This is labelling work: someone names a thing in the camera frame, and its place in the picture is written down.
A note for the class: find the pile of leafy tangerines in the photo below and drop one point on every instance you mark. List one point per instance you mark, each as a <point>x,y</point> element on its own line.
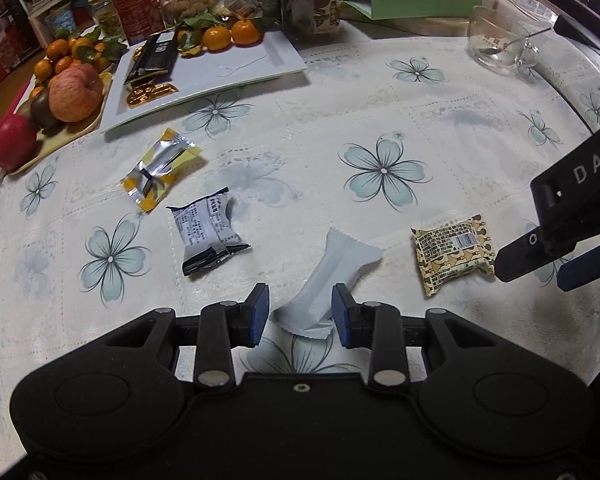
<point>62,62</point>

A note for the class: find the red apple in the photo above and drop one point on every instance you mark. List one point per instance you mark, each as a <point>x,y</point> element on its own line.
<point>12,142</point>

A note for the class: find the beige fruit tray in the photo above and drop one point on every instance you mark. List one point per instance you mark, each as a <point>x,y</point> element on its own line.
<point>65,136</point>

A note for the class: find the white rectangular plate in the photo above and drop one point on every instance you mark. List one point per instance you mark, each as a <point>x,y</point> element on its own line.
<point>220,76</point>

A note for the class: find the plain white snack packet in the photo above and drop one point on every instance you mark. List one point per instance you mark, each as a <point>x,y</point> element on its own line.
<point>320,280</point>

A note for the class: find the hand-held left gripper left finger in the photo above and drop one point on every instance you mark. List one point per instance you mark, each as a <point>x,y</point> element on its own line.
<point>260,316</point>

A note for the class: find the black gold snack packet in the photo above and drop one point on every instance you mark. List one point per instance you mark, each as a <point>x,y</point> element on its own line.
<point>152,57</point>

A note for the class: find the yellow silver snack packet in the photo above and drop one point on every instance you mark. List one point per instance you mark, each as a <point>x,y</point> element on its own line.
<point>155,170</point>

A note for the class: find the bookshelf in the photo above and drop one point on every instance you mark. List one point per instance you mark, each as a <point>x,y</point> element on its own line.
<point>10,20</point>

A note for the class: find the brown kiwi fruits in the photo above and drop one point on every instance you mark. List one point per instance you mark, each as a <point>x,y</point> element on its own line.
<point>42,111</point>

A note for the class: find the gold foil chocolate coin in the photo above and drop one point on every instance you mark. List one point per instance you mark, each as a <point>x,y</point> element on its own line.
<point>139,97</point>

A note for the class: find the gold foil ingot candy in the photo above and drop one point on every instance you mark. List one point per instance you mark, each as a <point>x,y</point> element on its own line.
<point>162,89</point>

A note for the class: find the red tin can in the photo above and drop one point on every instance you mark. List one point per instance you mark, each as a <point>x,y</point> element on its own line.
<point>132,5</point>

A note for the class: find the clear jar of nuts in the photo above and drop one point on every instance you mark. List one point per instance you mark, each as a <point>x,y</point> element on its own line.
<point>105,17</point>

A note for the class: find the single tangerine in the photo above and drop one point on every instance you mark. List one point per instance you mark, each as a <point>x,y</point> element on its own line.
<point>216,38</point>
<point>245,32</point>
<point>186,37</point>

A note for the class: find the metal spoon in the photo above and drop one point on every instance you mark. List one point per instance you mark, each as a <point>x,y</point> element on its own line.
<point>511,42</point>

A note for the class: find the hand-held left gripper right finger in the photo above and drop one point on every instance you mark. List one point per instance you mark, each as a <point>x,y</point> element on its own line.
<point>340,317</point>

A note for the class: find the glass bowl with spoon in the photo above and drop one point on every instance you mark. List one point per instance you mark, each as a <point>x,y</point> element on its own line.
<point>485,56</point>

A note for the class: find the white floral tablecloth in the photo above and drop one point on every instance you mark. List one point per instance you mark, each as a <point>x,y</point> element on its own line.
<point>330,125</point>

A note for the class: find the black white snack packet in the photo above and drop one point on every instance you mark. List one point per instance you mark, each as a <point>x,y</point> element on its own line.
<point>205,225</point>

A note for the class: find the pink yellow apple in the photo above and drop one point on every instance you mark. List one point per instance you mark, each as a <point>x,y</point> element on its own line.
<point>75,92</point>

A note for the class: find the beige patterned snack packet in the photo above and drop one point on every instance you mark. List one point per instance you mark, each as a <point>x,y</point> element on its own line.
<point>450,255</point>

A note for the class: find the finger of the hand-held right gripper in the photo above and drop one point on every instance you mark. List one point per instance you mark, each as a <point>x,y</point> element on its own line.
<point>522,257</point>
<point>590,267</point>

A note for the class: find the small glass jar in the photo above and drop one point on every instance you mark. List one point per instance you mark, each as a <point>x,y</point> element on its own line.
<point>242,0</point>

